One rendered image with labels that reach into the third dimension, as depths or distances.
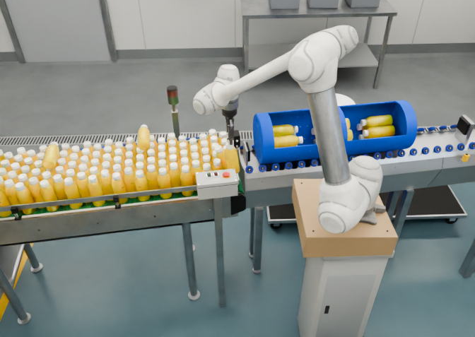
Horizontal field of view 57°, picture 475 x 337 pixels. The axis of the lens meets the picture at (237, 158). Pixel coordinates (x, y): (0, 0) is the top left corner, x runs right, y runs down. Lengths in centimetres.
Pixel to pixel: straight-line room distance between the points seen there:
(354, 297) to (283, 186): 70
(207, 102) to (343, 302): 120
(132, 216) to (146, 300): 83
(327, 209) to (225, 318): 145
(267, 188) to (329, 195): 85
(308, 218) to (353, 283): 44
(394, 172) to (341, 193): 108
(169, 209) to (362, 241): 102
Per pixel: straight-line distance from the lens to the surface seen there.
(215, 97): 184
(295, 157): 240
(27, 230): 255
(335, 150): 162
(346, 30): 163
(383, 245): 200
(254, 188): 248
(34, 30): 608
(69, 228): 250
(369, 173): 184
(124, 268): 327
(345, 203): 169
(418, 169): 280
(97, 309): 312
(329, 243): 191
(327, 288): 222
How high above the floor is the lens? 252
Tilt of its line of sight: 39 degrees down
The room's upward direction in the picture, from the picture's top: straight up
